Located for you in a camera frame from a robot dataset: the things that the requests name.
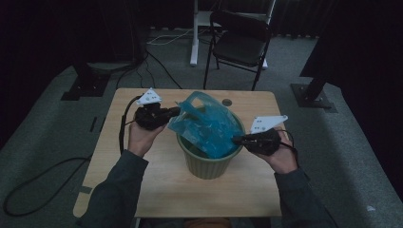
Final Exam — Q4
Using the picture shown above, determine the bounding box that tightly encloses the green plastic bin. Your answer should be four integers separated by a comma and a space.
176, 110, 246, 181

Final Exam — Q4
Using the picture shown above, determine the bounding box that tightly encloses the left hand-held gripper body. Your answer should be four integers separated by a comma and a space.
134, 87, 169, 131

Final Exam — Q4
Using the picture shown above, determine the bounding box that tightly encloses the black stand with base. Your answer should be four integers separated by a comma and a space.
60, 60, 137, 102
290, 72, 338, 113

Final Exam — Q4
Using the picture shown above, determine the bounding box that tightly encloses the person's left hand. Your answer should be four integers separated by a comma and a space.
127, 120, 167, 159

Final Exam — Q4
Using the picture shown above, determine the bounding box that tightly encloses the black folding chair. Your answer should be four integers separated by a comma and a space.
202, 9, 274, 92

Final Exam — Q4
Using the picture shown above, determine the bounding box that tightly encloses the blue plastic bag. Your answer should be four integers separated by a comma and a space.
166, 90, 245, 160

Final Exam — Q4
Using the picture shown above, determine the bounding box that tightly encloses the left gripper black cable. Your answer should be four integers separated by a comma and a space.
3, 94, 142, 218

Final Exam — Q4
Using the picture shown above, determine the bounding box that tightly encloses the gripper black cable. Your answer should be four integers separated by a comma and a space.
3, 94, 142, 218
278, 128, 300, 167

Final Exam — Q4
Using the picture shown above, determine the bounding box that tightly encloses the black floor cable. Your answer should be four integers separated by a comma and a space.
115, 50, 183, 90

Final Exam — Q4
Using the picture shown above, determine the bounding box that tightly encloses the person's right hand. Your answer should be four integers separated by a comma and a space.
258, 126, 299, 175

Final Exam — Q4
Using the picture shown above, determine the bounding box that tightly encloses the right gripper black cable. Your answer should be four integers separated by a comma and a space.
278, 128, 300, 167

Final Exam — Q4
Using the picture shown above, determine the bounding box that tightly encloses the white floor cable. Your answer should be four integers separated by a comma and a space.
146, 28, 194, 46

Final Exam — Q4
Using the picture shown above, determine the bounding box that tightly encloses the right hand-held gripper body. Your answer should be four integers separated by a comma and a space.
246, 114, 289, 156

